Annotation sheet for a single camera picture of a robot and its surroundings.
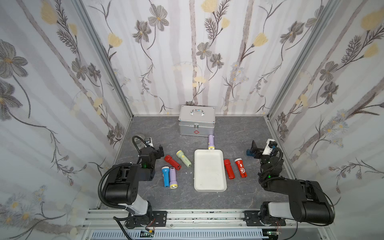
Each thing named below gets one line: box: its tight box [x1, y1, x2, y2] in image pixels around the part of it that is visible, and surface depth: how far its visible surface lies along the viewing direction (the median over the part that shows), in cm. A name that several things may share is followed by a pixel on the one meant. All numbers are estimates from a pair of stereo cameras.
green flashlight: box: [176, 150, 192, 168], surface depth 95 cm
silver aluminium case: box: [178, 105, 216, 137], surface depth 103 cm
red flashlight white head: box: [234, 157, 248, 178], surface depth 92 cm
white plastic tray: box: [193, 149, 227, 192], surface depth 91 cm
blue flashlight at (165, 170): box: [161, 166, 170, 188], surface depth 88 cm
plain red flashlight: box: [223, 159, 236, 180], surface depth 91 cm
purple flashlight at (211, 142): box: [208, 134, 215, 150], surface depth 103 cm
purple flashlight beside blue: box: [169, 167, 178, 190], surface depth 87 cm
